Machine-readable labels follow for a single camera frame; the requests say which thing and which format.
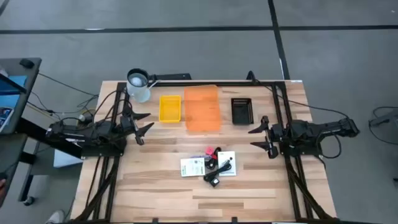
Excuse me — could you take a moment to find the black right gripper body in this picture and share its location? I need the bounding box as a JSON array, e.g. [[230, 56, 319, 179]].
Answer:
[[262, 115, 282, 160]]

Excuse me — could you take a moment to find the black bar device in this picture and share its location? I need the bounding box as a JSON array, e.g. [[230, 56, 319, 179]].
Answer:
[[154, 73, 193, 82]]

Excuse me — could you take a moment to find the yellow plastic bin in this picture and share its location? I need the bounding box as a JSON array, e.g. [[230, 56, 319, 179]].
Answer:
[[159, 95, 182, 124]]

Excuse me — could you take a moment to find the blue-screen monitor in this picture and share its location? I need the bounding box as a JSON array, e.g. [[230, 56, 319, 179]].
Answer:
[[0, 73, 28, 108]]

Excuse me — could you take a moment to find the white green Acer box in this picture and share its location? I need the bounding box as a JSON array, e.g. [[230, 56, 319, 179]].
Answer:
[[180, 157, 206, 178]]

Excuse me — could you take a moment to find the black slotted plastic bin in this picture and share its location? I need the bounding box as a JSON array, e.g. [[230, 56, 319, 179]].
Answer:
[[230, 97, 254, 126]]

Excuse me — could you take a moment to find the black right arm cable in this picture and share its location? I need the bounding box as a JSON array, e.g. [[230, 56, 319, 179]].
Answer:
[[317, 130, 343, 159]]

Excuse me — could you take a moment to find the orange translucent plastic bin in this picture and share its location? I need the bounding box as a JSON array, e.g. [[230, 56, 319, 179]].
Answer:
[[183, 84, 222, 133]]

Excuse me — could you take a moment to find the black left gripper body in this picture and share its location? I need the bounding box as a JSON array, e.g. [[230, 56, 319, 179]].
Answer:
[[119, 107, 146, 146]]

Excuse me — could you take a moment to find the black aluminium table frame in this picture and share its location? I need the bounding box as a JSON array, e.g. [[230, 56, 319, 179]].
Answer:
[[70, 79, 338, 224]]

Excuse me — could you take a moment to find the grey floor stand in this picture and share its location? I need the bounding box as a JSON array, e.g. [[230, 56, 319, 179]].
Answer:
[[369, 113, 398, 128]]

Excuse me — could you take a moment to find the person's shoe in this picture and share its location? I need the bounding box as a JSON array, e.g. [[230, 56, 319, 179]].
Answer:
[[46, 210, 66, 224]]

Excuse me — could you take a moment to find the grey side desk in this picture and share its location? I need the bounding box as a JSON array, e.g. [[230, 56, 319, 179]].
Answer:
[[0, 57, 43, 208]]

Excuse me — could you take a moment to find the black computer mouse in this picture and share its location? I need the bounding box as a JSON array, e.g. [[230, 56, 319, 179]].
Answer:
[[19, 58, 35, 70]]

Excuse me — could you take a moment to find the black cable with red tie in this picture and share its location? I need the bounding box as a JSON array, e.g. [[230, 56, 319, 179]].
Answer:
[[205, 146, 223, 170]]

